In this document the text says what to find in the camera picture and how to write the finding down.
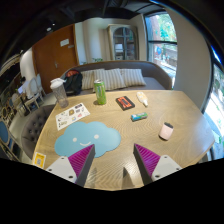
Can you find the striped cushion right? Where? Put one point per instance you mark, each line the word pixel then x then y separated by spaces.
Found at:
pixel 133 77

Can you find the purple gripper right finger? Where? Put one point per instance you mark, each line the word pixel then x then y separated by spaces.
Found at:
pixel 153 167

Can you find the white chair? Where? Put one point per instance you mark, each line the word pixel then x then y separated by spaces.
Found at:
pixel 30 90

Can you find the black orange flat box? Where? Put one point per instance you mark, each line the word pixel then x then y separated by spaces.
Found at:
pixel 125 103

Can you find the striped cushion middle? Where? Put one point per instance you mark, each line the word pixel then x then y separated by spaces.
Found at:
pixel 112 78

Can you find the clear shaker bottle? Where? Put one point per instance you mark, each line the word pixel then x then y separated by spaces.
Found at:
pixel 57 86

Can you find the green drink can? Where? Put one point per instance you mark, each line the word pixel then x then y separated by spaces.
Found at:
pixel 99 88

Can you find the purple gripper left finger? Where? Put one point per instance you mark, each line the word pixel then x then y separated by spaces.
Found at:
pixel 74 168

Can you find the black backpack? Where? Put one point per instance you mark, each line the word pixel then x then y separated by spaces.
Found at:
pixel 73 82

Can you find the arched glass cabinet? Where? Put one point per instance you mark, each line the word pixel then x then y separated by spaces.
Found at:
pixel 123 40

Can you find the pink cup black lid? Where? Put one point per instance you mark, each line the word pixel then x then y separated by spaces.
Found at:
pixel 166 131

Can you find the striped cushion left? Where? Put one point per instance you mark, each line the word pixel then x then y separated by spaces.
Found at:
pixel 87 79

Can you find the blue cloud mouse pad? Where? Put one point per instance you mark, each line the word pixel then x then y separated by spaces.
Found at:
pixel 80 135

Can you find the striped cushion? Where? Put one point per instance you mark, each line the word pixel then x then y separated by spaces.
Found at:
pixel 133 77
pixel 112 78
pixel 87 79

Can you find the yellow white card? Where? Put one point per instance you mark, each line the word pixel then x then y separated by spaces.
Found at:
pixel 39 160

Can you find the green blue small tube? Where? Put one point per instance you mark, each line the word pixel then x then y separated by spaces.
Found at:
pixel 139 116

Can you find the white sticker sheet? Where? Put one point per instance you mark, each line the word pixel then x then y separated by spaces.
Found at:
pixel 71 115

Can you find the wooden door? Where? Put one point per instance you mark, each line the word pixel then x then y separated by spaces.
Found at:
pixel 55 54

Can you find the grey tufted chair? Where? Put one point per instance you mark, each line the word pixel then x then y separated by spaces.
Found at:
pixel 33 129

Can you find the grey sofa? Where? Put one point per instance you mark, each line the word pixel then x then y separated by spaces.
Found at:
pixel 155 77

